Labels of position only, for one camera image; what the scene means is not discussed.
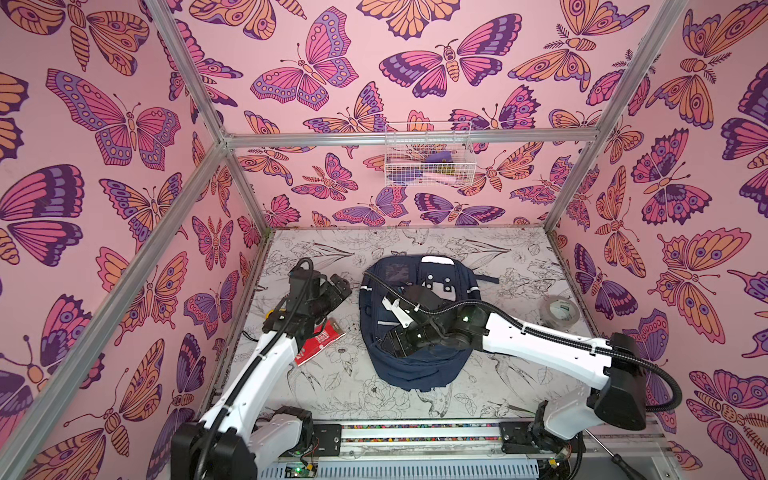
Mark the navy blue student backpack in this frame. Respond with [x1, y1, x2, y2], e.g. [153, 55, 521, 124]
[359, 255, 499, 392]

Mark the red thin booklet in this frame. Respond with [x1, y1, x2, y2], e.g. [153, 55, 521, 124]
[295, 319, 345, 366]

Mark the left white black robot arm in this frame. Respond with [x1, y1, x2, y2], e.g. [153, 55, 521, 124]
[169, 258, 352, 479]

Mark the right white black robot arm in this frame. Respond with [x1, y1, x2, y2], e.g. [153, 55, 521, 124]
[380, 285, 683, 442]

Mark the clear tape roll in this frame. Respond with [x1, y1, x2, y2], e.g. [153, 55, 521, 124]
[539, 296, 581, 331]

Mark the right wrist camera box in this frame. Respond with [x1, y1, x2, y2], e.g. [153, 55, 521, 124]
[382, 297, 414, 328]

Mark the white wire wall basket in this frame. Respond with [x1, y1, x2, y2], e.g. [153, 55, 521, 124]
[382, 122, 477, 189]

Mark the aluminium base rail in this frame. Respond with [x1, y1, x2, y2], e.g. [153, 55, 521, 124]
[222, 418, 684, 479]

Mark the black handled screwdriver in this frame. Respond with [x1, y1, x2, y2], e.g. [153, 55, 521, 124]
[584, 429, 646, 480]

